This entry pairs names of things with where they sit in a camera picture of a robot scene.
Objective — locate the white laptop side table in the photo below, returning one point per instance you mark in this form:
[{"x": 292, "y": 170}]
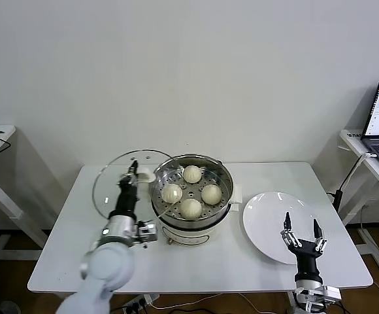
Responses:
[{"x": 356, "y": 144}]

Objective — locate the white power strip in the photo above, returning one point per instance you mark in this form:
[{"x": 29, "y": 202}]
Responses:
[{"x": 137, "y": 303}]

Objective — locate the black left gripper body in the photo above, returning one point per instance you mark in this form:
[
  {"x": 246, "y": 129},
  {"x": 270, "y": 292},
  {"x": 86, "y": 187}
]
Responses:
[{"x": 127, "y": 196}]

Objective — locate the white steamed baozi bun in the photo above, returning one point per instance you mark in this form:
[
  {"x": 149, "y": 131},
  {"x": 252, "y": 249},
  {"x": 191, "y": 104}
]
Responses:
[
  {"x": 191, "y": 209},
  {"x": 211, "y": 194},
  {"x": 192, "y": 173},
  {"x": 171, "y": 193}
]

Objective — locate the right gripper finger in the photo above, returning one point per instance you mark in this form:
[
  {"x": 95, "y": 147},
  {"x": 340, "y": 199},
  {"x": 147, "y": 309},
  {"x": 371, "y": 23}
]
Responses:
[
  {"x": 289, "y": 235},
  {"x": 320, "y": 240}
]

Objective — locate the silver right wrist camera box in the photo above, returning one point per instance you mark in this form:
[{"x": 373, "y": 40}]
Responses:
[{"x": 332, "y": 293}]

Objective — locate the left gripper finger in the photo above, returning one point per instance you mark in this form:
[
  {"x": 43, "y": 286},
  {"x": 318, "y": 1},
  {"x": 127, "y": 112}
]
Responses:
[
  {"x": 133, "y": 168},
  {"x": 124, "y": 178}
]

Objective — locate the white work table leg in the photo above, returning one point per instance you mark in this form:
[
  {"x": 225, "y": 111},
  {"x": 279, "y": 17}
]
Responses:
[{"x": 289, "y": 299}]

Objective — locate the white electric cooker base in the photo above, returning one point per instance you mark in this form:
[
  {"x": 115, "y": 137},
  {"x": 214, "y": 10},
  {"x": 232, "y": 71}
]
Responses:
[{"x": 183, "y": 237}]

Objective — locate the stainless steel steamer basket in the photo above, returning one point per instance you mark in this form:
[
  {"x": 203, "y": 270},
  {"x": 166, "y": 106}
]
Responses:
[{"x": 223, "y": 183}]

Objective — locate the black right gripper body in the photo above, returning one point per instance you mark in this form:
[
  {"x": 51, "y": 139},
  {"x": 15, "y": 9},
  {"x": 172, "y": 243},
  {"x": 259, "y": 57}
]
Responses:
[{"x": 307, "y": 258}]

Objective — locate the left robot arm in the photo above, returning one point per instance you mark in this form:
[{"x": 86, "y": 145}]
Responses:
[{"x": 111, "y": 261}]

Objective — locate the white round plate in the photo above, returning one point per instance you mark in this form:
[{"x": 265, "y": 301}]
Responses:
[{"x": 264, "y": 229}]

